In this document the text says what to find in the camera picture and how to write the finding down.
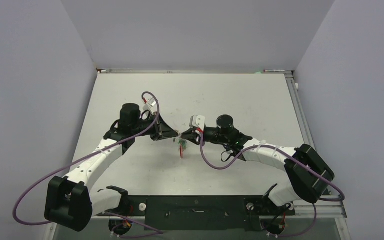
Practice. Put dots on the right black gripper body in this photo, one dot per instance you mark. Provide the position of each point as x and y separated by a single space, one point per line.
212 134

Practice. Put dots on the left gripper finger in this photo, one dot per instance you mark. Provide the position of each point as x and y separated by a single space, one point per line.
174 127
170 135

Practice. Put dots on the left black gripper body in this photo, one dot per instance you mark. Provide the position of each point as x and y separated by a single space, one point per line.
155 132

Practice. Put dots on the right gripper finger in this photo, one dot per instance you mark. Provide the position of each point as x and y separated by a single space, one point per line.
194 139
190 132

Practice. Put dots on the red-handled metal key holder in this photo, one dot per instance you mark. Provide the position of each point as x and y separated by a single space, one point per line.
180 149

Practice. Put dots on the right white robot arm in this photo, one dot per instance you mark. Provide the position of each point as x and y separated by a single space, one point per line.
308 174

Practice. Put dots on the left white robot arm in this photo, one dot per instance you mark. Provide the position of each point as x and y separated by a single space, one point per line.
80 181

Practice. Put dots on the green key tag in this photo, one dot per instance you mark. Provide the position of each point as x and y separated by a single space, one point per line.
183 144

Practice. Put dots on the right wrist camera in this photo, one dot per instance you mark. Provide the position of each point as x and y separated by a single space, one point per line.
198 122

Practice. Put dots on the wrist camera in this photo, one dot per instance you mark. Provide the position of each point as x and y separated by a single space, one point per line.
198 122
150 105

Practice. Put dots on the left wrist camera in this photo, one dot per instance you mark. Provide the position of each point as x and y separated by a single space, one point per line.
150 105

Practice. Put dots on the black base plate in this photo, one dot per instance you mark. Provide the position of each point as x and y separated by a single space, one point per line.
203 213

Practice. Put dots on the aluminium back rail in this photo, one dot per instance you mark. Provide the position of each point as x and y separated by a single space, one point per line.
194 71

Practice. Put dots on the aluminium rail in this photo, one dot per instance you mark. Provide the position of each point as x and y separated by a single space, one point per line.
293 88
83 208
194 71

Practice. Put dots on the aluminium right rail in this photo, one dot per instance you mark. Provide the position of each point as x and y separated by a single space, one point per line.
293 88

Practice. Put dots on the aluminium front rail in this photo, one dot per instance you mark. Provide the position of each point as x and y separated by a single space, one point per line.
83 208

